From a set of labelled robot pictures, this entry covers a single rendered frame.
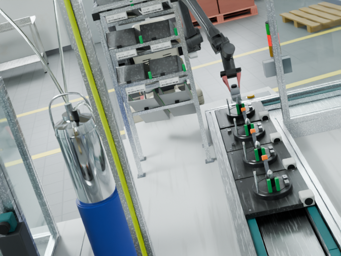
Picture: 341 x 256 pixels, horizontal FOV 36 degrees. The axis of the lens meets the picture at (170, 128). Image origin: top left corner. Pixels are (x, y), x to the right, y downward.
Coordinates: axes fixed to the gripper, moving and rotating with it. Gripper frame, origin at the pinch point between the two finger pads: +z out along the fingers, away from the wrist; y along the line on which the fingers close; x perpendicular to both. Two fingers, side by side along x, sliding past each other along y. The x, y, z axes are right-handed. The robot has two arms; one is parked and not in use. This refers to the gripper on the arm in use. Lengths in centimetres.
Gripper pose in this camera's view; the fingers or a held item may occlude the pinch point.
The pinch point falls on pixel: (234, 89)
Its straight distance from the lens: 252.4
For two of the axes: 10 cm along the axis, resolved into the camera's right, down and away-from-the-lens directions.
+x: 1.1, 2.1, 9.7
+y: 9.8, -2.1, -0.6
